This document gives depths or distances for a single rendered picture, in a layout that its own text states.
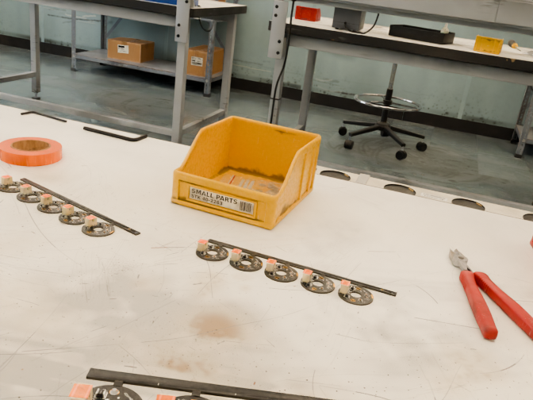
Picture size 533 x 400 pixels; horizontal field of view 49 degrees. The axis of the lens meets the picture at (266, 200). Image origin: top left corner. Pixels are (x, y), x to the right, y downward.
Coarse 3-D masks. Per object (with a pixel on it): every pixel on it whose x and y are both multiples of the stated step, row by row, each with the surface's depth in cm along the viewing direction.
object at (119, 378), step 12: (96, 372) 21; (108, 372) 21; (120, 372) 21; (120, 384) 21; (132, 384) 21; (144, 384) 21; (156, 384) 21; (168, 384) 21; (180, 384) 21; (192, 384) 21; (204, 384) 21; (216, 384) 21; (192, 396) 21; (228, 396) 21; (240, 396) 21; (252, 396) 21; (264, 396) 21; (276, 396) 21; (288, 396) 21; (300, 396) 21
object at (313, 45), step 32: (320, 0) 239; (288, 32) 246; (320, 32) 242; (384, 32) 265; (512, 32) 221; (416, 64) 238; (448, 64) 234; (480, 64) 230; (512, 64) 223; (320, 160) 266; (448, 192) 250
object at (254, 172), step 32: (224, 128) 59; (256, 128) 60; (288, 128) 59; (192, 160) 54; (224, 160) 61; (256, 160) 61; (288, 160) 60; (192, 192) 51; (224, 192) 50; (256, 192) 49; (288, 192) 52; (256, 224) 50
